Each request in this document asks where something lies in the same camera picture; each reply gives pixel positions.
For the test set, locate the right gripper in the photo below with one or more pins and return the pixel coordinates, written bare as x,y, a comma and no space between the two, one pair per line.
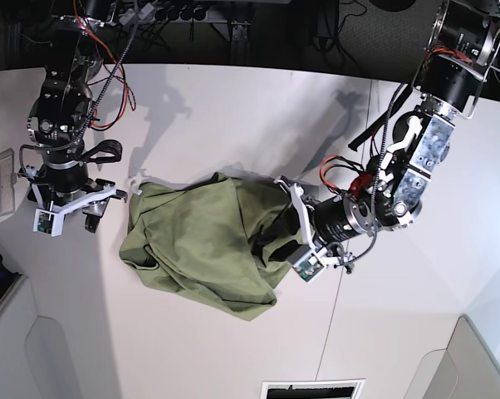
91,201

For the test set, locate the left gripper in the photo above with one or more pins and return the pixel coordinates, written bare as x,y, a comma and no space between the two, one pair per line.
286,225

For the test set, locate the green t-shirt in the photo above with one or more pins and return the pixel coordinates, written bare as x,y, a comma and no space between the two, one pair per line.
198,243

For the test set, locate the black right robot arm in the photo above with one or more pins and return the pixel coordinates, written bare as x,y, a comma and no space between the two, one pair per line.
64,110

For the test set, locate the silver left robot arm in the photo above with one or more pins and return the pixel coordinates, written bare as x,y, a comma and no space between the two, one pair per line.
406,143

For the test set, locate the clear plastic tray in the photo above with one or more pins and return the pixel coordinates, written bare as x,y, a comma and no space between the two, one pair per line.
8,179

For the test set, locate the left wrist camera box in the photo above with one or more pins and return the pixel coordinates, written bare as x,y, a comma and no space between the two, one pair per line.
305,263

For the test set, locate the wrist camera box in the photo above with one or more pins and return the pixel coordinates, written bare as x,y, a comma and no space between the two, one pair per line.
48,222
305,263

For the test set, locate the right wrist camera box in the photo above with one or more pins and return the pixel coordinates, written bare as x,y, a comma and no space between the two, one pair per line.
48,222

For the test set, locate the aluminium frame post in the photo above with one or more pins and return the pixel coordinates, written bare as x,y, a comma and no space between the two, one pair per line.
239,33

